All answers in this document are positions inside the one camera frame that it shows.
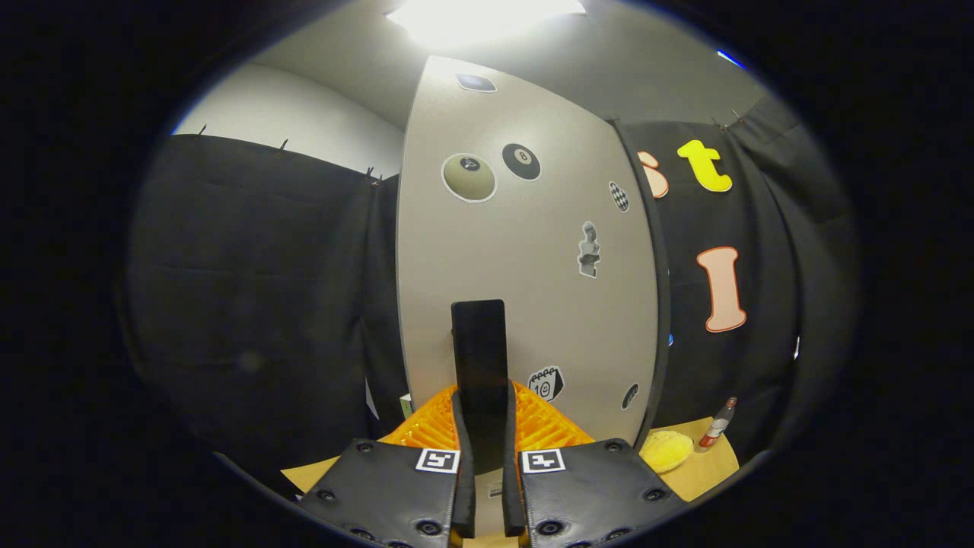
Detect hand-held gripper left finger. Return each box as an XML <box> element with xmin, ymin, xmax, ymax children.
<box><xmin>298</xmin><ymin>384</ymin><xmax>476</xmax><ymax>548</ymax></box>

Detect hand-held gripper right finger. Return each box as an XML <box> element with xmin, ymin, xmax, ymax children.
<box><xmin>502</xmin><ymin>381</ymin><xmax>689</xmax><ymax>548</ymax></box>

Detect black door handle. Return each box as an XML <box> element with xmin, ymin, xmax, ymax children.
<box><xmin>450</xmin><ymin>299</ymin><xmax>509</xmax><ymax>474</ymax></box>

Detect dark grey shoe cabinet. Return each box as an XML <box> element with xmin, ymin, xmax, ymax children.
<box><xmin>609</xmin><ymin>118</ymin><xmax>673</xmax><ymax>450</ymax></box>

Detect grey shoe cabinet door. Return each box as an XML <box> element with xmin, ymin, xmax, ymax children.
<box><xmin>396</xmin><ymin>55</ymin><xmax>661</xmax><ymax>537</ymax></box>

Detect yellow round sponge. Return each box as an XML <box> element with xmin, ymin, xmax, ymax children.
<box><xmin>638</xmin><ymin>430</ymin><xmax>695</xmax><ymax>474</ymax></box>

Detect small red label bottle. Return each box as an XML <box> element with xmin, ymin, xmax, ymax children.
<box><xmin>699</xmin><ymin>397</ymin><xmax>737</xmax><ymax>451</ymax></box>

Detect black backdrop cloth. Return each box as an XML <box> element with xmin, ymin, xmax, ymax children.
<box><xmin>126</xmin><ymin>95</ymin><xmax>861</xmax><ymax>488</ymax></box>

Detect large ceiling light panel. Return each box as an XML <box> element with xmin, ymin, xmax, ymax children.
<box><xmin>384</xmin><ymin>0</ymin><xmax>588</xmax><ymax>46</ymax></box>

